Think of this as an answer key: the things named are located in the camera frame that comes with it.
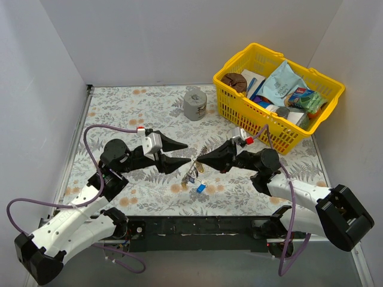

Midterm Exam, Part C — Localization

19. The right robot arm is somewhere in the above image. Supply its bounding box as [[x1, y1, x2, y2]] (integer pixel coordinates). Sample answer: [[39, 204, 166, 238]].
[[197, 140, 375, 252]]

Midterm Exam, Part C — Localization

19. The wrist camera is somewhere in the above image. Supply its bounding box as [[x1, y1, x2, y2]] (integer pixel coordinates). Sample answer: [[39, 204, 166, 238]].
[[232, 127, 254, 147], [141, 132, 163, 158]]

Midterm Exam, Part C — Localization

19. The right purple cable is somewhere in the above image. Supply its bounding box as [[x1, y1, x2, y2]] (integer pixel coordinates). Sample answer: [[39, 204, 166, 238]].
[[253, 124, 312, 276]]

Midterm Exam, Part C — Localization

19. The brown round item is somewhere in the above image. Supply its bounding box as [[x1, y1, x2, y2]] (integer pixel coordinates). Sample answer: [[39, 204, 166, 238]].
[[221, 73, 248, 93]]

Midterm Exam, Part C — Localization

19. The green sponge pack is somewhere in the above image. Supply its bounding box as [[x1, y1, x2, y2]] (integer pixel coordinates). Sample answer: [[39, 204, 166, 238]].
[[284, 87, 327, 114]]

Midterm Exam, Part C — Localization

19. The grey toilet paper roll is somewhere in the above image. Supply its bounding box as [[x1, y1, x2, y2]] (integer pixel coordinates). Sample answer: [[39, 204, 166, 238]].
[[183, 89, 207, 121]]

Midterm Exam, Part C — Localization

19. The light blue chips bag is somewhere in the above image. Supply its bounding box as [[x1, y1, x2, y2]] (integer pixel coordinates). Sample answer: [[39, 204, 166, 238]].
[[257, 60, 308, 106]]

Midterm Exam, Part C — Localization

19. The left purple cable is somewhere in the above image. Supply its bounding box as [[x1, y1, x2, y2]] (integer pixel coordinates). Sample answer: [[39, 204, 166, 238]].
[[6, 124, 147, 273]]

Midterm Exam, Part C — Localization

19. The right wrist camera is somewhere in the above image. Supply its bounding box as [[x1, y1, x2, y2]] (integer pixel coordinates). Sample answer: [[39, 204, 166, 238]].
[[232, 127, 254, 147]]

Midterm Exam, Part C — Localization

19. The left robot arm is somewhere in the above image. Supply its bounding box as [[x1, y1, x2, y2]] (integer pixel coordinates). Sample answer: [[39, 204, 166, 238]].
[[14, 127, 190, 286]]

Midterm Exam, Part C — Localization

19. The floral table mat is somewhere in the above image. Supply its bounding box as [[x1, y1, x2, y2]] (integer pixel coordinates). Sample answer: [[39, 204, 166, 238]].
[[58, 85, 333, 218]]

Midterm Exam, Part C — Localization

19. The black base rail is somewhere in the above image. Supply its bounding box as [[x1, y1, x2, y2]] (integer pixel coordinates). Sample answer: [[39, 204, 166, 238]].
[[92, 215, 312, 254]]

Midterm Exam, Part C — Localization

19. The yellow plastic basket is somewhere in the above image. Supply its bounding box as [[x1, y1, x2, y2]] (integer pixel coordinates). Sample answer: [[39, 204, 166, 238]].
[[213, 43, 345, 155]]

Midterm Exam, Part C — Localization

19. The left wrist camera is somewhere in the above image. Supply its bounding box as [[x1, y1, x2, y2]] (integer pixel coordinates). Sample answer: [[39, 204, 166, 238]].
[[141, 132, 163, 158]]

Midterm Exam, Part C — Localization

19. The blue key tag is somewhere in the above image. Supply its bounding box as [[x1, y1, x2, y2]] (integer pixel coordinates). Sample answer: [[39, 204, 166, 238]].
[[196, 181, 207, 194]]

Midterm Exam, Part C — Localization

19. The purple cable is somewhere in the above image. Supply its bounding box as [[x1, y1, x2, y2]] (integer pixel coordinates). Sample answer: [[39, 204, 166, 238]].
[[253, 124, 312, 276], [6, 124, 147, 273]]

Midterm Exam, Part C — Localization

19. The grey lid can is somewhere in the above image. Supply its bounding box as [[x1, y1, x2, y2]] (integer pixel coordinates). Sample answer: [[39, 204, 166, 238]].
[[275, 106, 290, 120]]

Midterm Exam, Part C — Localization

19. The silver keyring with keys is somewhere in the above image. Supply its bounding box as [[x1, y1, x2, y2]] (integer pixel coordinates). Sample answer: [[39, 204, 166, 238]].
[[181, 158, 204, 188]]

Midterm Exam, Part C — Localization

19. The white box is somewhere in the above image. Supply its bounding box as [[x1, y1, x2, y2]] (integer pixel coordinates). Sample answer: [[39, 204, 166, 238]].
[[241, 69, 266, 99]]

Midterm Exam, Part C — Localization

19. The orange fruit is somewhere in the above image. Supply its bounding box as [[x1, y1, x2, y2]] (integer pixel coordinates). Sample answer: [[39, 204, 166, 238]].
[[308, 108, 321, 120]]

